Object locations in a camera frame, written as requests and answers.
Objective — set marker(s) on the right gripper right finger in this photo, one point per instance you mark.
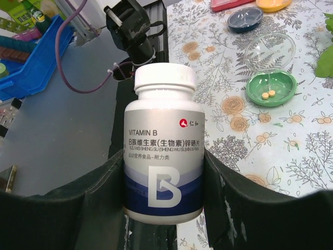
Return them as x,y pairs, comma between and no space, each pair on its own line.
241,214

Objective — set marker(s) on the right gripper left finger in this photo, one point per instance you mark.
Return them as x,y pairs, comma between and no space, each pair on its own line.
83,214

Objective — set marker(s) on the white vitamin B bottle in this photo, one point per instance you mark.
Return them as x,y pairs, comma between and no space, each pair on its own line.
184,146

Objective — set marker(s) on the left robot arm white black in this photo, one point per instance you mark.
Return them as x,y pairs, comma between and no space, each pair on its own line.
130,28

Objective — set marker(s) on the floral patterned table mat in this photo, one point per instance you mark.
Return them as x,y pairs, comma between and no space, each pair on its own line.
287,149

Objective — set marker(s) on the yellow pill in container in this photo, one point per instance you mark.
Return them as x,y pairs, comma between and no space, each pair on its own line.
265,95

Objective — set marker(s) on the green round pill container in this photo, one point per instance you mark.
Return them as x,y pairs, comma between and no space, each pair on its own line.
282,82

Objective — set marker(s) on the blue plastic storage bin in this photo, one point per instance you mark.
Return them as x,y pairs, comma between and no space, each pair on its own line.
33,76

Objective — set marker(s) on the clear round container lid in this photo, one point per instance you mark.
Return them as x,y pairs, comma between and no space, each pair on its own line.
270,52

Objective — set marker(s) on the dark blue round pill container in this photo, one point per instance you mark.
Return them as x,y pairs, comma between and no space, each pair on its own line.
245,19

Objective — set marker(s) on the orange round pill container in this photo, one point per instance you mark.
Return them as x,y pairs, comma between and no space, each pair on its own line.
270,6

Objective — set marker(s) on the pink rectangular pill box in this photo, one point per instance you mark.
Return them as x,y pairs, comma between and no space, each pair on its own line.
220,5

